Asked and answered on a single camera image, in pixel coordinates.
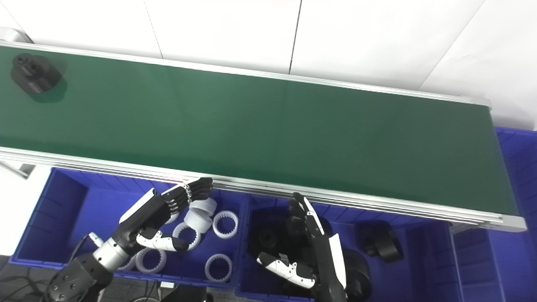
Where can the grey conveyor end housing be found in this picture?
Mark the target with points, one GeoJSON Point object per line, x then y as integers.
{"type": "Point", "coordinates": [14, 34]}

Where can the white cylinder part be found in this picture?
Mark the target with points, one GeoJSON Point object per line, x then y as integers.
{"type": "Point", "coordinates": [198, 220]}
{"type": "Point", "coordinates": [204, 206]}

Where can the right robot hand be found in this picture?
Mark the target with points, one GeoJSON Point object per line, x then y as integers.
{"type": "Point", "coordinates": [323, 256]}

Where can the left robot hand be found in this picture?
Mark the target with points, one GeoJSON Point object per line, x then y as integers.
{"type": "Point", "coordinates": [144, 209]}

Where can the black round flanged part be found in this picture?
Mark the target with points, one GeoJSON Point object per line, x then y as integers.
{"type": "Point", "coordinates": [268, 239]}
{"type": "Point", "coordinates": [35, 74]}
{"type": "Point", "coordinates": [381, 245]}
{"type": "Point", "coordinates": [357, 277]}

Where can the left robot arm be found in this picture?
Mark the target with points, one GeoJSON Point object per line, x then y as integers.
{"type": "Point", "coordinates": [90, 268]}

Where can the blue bin with black parts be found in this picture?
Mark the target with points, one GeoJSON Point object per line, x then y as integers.
{"type": "Point", "coordinates": [423, 260]}

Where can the green conveyor belt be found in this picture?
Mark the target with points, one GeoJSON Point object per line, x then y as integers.
{"type": "Point", "coordinates": [268, 134]}
{"type": "Point", "coordinates": [377, 205]}

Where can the empty blue bin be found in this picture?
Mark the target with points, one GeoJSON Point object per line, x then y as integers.
{"type": "Point", "coordinates": [495, 260]}

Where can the aluminium conveyor leg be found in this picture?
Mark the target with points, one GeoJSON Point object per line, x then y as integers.
{"type": "Point", "coordinates": [16, 170]}

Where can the blue bin with white parts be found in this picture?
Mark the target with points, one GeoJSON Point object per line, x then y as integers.
{"type": "Point", "coordinates": [100, 205]}

